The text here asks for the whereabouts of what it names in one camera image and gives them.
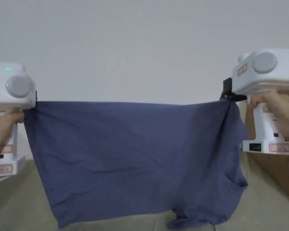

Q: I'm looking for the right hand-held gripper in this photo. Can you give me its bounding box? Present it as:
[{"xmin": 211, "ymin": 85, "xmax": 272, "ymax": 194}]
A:
[{"xmin": 223, "ymin": 49, "xmax": 289, "ymax": 153}]

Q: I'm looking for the person's left hand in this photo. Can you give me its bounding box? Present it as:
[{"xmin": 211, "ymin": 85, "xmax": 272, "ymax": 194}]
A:
[{"xmin": 0, "ymin": 112, "xmax": 25, "ymax": 165}]

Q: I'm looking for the dark blue shirt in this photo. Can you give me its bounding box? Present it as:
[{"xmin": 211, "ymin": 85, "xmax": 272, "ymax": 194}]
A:
[{"xmin": 23, "ymin": 97, "xmax": 249, "ymax": 229}]

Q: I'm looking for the bed with beige sheet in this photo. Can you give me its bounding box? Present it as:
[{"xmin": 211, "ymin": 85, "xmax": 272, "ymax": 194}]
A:
[{"xmin": 0, "ymin": 149, "xmax": 289, "ymax": 231}]

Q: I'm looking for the person's right hand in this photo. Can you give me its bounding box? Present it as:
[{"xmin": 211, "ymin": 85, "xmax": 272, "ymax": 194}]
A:
[{"xmin": 247, "ymin": 90, "xmax": 289, "ymax": 145}]

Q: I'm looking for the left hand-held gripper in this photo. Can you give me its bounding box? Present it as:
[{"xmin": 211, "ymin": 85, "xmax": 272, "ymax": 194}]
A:
[{"xmin": 0, "ymin": 63, "xmax": 38, "ymax": 179}]

